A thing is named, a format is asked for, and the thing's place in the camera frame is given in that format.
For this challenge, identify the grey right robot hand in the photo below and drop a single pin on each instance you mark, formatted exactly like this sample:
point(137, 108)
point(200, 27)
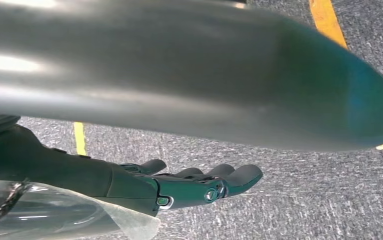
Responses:
point(79, 179)

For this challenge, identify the clear plastic hand cover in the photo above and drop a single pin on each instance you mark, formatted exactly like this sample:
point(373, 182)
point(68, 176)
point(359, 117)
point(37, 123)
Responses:
point(62, 218)

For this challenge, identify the smooth robot body shell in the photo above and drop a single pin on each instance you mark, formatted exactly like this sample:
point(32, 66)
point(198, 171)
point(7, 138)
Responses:
point(178, 73)

